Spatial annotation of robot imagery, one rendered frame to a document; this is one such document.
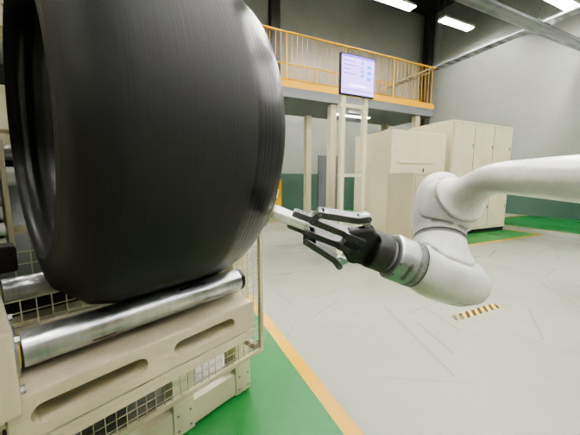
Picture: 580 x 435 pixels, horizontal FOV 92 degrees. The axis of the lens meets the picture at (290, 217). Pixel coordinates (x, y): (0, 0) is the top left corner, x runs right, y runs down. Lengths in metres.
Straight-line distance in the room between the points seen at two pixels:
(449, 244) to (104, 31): 0.60
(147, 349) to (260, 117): 0.38
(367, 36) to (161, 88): 13.17
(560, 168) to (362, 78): 4.23
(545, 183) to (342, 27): 12.48
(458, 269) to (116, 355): 0.57
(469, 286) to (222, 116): 0.51
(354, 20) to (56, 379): 13.19
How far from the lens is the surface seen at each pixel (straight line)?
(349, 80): 4.48
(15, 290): 0.75
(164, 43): 0.37
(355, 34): 13.11
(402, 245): 0.55
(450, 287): 0.60
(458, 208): 0.63
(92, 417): 0.52
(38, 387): 0.49
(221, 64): 0.40
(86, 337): 0.49
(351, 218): 0.51
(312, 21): 12.20
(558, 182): 0.47
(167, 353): 0.52
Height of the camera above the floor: 1.10
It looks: 7 degrees down
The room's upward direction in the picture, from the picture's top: straight up
